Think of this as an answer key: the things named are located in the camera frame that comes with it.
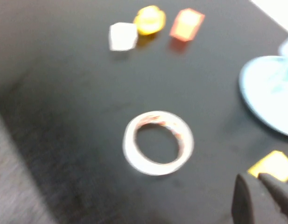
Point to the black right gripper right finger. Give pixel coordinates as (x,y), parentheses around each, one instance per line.
(281,193)

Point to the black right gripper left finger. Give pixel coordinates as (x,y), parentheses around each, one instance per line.
(248,205)

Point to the blue cup stand with posts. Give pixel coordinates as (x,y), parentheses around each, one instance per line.
(267,93)

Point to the yellow cube block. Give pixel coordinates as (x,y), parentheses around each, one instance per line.
(274,165)

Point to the white tape roll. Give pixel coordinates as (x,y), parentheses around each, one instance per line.
(132,151)

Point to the orange block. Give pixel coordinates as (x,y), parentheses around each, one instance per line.
(185,25)

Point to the yellow round toy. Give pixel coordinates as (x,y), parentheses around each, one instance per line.
(149,21)

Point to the white cube block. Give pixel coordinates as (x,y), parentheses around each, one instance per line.
(122,37)

